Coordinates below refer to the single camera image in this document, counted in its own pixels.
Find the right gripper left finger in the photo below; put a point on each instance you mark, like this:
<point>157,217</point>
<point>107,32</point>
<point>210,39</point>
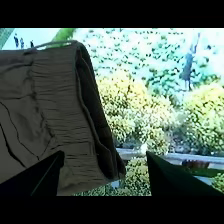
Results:
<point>40,178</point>

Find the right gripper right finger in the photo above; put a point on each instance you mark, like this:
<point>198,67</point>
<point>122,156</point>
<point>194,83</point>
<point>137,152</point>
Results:
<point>170,180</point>

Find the brown pants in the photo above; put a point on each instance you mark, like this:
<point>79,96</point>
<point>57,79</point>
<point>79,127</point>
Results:
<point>50,110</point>

